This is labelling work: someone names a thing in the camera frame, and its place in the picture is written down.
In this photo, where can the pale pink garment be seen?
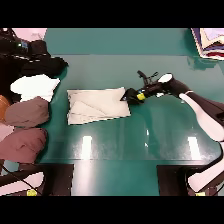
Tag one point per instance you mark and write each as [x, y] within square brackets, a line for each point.
[4, 130]

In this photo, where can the pale lilac garment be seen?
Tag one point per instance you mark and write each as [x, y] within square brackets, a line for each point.
[213, 36]

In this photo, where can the maroon garment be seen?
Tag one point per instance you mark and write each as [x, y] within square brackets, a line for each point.
[23, 145]

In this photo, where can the grey-brown garment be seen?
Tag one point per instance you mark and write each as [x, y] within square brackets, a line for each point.
[26, 112]

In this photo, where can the cream shirt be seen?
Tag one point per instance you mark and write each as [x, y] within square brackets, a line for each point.
[98, 105]

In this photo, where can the dark blue garment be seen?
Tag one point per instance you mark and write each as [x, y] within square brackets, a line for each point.
[196, 38]

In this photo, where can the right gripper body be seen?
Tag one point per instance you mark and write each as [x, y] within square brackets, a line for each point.
[136, 95]

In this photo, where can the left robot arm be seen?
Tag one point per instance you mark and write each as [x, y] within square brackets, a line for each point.
[20, 183]

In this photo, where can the orange garment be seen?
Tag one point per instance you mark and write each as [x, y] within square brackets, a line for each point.
[3, 106]

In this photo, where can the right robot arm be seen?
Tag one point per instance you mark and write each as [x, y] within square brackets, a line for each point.
[203, 115]

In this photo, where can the white garment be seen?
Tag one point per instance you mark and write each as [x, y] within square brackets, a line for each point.
[35, 86]

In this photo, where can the red garment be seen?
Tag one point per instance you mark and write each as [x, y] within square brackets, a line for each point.
[215, 53]

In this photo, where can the black garment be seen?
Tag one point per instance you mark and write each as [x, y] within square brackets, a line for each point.
[43, 65]

